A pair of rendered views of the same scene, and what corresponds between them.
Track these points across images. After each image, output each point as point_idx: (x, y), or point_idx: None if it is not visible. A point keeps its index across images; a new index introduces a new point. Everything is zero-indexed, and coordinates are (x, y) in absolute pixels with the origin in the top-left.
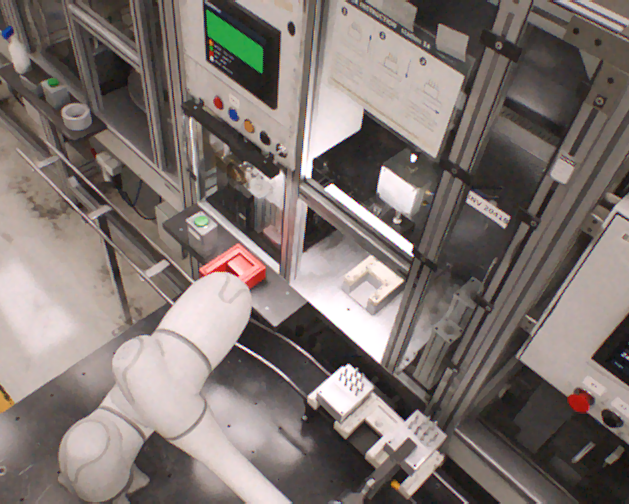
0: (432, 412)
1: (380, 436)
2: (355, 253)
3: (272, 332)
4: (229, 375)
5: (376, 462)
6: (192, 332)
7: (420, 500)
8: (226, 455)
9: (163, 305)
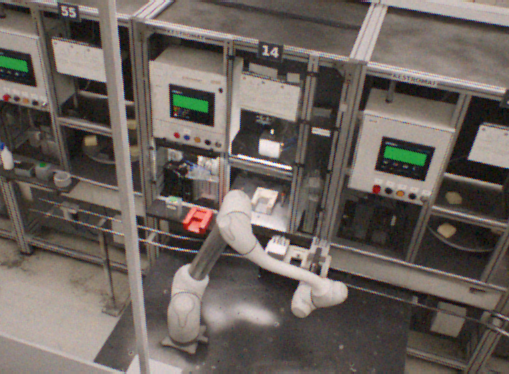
0: None
1: (301, 261)
2: (246, 193)
3: None
4: (212, 274)
5: (306, 268)
6: (241, 209)
7: None
8: (267, 256)
9: (158, 257)
